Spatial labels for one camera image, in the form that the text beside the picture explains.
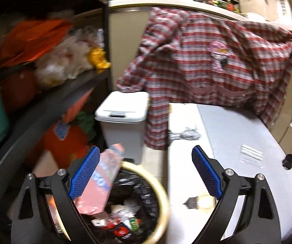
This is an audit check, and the red plaid shirt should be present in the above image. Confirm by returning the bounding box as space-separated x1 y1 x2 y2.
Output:
117 7 292 151

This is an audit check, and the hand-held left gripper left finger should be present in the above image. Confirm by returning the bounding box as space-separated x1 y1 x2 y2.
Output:
11 145 101 244

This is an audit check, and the white lidded bin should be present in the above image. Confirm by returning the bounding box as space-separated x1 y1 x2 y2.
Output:
94 91 150 166

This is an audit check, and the green cloth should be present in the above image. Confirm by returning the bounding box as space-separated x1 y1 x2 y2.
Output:
76 110 97 140

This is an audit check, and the black bin liner bag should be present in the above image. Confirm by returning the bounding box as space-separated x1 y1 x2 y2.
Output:
85 170 162 244

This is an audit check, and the red and black packet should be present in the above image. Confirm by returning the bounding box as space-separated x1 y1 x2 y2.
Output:
112 224 132 242

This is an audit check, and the white kitchen counter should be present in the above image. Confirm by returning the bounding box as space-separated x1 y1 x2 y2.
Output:
109 0 292 37

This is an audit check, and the clear packet of white sticks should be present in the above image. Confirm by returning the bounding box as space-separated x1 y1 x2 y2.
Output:
239 144 265 168

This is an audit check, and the green and white carton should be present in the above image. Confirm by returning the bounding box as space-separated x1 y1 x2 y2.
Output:
124 217 140 232

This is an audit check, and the small black cap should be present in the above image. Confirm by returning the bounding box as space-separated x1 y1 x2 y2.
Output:
282 154 292 169

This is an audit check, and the pink packet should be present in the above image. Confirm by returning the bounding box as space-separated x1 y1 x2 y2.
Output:
73 143 125 215

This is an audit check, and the bundle of clear plastic bags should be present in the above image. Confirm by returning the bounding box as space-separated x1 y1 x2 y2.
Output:
35 27 104 85

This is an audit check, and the yellow plastic bag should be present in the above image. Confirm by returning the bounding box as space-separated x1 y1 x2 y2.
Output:
88 46 112 69

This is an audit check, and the orange bag with blue label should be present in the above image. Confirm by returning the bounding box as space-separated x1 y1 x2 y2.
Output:
25 89 96 168

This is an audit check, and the black shelf unit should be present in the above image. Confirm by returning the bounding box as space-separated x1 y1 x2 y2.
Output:
0 0 113 209

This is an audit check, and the orange red bag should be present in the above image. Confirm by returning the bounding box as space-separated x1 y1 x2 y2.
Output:
0 18 75 69

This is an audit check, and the yellow round waste basket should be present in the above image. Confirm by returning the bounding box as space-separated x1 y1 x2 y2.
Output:
47 161 170 244

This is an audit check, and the paper scrap with black print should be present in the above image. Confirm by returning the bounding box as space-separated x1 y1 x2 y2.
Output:
183 193 218 210

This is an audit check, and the dark red bag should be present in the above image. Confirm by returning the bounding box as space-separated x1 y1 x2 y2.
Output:
0 67 38 112

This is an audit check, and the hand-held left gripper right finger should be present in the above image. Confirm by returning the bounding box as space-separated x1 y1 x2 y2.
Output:
191 145 282 244

